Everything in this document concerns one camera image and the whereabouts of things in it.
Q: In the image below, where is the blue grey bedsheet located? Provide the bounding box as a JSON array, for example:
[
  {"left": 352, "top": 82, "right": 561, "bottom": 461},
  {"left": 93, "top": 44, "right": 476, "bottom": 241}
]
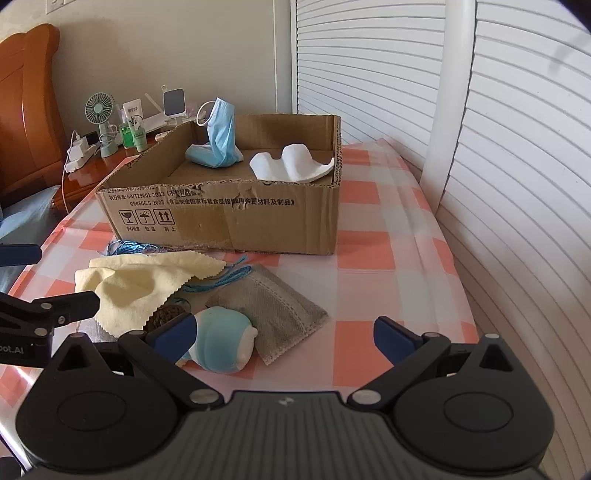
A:
[{"left": 0, "top": 185, "right": 62, "bottom": 298}]

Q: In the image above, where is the brocade pouch with blue cords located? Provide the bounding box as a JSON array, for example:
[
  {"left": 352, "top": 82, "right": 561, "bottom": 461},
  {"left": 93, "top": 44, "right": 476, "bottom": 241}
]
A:
[{"left": 102, "top": 239, "right": 252, "bottom": 296}]

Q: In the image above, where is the cardboard box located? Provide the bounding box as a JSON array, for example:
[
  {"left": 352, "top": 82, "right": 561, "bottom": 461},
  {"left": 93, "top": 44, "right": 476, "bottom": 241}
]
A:
[{"left": 95, "top": 113, "right": 343, "bottom": 256}]

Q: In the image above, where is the yellow cloth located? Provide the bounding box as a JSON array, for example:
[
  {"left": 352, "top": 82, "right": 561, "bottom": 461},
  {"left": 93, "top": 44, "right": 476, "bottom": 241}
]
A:
[{"left": 75, "top": 250, "right": 228, "bottom": 337}]

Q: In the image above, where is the blue face mask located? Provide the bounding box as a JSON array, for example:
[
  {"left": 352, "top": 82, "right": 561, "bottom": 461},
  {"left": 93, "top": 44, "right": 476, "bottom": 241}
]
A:
[{"left": 185, "top": 97, "right": 244, "bottom": 169}]

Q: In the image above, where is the wooden nightstand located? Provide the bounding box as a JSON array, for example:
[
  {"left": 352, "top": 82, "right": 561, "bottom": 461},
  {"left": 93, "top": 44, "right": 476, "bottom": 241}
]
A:
[{"left": 53, "top": 124, "right": 185, "bottom": 215}]

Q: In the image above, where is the blue white plush toy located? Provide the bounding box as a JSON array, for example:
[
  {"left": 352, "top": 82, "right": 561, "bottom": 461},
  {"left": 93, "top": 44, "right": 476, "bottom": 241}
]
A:
[{"left": 175, "top": 307, "right": 259, "bottom": 374}]

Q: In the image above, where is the wooden headboard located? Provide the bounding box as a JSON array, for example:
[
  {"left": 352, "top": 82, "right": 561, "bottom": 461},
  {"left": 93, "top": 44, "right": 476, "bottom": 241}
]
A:
[{"left": 0, "top": 23, "right": 68, "bottom": 197}]

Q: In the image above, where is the white power strip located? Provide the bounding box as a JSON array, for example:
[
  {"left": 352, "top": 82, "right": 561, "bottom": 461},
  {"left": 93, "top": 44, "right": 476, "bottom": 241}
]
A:
[{"left": 65, "top": 142, "right": 100, "bottom": 174}]

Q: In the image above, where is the white charger plug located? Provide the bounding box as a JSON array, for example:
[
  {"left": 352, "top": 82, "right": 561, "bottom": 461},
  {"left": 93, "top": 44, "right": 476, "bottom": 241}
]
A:
[{"left": 69, "top": 131, "right": 91, "bottom": 160}]

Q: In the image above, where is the green desk fan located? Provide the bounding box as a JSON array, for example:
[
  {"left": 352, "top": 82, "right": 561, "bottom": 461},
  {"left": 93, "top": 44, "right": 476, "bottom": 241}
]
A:
[{"left": 84, "top": 92, "right": 117, "bottom": 158}]

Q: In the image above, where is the white louvred wardrobe door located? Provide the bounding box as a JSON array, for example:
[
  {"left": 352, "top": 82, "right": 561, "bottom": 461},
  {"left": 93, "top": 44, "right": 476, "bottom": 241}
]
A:
[
  {"left": 434, "top": 0, "right": 591, "bottom": 480},
  {"left": 291, "top": 0, "right": 462, "bottom": 185}
]

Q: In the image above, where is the pink checkered tablecloth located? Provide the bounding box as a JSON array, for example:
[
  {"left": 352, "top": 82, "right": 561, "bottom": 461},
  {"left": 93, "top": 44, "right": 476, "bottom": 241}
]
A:
[{"left": 0, "top": 137, "right": 483, "bottom": 467}]

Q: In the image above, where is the white wardrobe post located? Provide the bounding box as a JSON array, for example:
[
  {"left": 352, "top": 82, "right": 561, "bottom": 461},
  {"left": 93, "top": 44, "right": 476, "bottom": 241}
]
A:
[{"left": 419, "top": 0, "right": 479, "bottom": 214}]

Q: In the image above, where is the white folded cloth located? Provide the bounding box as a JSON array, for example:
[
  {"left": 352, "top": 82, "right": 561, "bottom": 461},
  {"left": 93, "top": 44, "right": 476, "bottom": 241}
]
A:
[{"left": 249, "top": 143, "right": 335, "bottom": 184}]

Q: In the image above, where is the brown hair scrunchie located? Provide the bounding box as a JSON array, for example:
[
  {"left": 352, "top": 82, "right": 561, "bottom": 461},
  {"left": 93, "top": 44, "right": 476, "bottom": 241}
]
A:
[{"left": 144, "top": 300, "right": 192, "bottom": 334}]

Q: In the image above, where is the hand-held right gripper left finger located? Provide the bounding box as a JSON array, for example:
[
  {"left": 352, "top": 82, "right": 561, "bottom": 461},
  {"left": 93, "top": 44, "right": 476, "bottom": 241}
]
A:
[{"left": 48, "top": 313, "right": 227, "bottom": 412}]

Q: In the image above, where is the white square grey-faced device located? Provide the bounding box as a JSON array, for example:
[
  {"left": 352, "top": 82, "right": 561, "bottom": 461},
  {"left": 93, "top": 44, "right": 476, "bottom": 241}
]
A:
[{"left": 163, "top": 90, "right": 186, "bottom": 117}]

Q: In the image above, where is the grey face mask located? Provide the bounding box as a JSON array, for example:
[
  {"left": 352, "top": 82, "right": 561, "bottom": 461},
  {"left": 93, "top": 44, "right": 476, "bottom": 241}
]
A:
[{"left": 205, "top": 264, "right": 329, "bottom": 365}]

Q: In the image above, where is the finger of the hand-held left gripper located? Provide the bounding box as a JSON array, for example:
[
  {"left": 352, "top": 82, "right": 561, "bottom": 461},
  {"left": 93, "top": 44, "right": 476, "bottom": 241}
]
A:
[
  {"left": 0, "top": 244, "right": 42, "bottom": 267},
  {"left": 0, "top": 290, "right": 101, "bottom": 340}
]

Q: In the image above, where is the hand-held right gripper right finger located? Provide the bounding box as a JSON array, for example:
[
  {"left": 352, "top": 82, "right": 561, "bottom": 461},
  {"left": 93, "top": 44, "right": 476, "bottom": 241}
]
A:
[{"left": 346, "top": 316, "right": 528, "bottom": 412}]

